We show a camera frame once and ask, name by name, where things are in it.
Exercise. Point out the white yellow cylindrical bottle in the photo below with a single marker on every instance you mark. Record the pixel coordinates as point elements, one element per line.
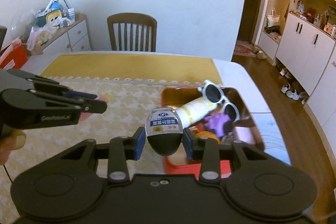
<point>194,111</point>

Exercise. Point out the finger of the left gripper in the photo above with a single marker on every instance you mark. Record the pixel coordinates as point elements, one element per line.
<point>80,95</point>
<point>92,106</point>

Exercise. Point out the pink highlighter pen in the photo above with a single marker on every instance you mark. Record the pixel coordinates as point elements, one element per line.
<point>84,116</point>

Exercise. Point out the purple spiky toy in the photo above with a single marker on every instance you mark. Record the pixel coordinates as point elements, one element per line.
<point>219,123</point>

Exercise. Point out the red patterned doormat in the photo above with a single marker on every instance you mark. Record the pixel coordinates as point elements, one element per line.
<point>245,49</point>

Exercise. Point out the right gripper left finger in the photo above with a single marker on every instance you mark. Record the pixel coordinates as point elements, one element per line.
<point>71,183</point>

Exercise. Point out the teal yellow tissue box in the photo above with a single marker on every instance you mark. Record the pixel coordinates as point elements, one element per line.
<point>47,17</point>

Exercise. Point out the white frame sunglasses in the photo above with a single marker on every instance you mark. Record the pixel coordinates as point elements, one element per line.
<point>213,93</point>

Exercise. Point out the orange fruit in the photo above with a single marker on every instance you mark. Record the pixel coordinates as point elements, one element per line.
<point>207,135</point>

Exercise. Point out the black egg-shaped toy package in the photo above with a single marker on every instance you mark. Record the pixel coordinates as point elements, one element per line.
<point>164,130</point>

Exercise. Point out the yellow beige table mat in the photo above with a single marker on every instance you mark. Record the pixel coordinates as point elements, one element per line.
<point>131,84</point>

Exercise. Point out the brown wooden chair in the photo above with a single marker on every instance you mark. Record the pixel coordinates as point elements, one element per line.
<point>130,31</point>

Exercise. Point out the pink sticky note pad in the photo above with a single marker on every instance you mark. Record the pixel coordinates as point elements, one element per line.
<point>247,134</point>

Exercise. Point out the white drawer sideboard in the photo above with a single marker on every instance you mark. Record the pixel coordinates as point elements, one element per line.
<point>74,38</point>

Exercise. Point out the person's hand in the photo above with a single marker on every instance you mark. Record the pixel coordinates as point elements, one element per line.
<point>16,140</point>

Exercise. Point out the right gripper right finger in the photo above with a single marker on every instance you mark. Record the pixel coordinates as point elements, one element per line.
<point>253,182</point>

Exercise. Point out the white tote bag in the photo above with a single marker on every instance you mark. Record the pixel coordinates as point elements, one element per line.
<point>273,20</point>

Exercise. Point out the white wall cabinet unit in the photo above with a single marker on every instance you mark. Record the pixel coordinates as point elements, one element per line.
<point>306,47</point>

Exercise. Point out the plastic bag with food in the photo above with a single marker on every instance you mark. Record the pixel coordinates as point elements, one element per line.
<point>40,35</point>

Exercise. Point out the red storage box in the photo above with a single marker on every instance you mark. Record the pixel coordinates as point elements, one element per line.
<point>14,55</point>

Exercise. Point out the white sneakers pair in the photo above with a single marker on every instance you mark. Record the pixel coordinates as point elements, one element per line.
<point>293,94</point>

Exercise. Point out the red metal tin box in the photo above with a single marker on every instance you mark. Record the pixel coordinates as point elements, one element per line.
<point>179,163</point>

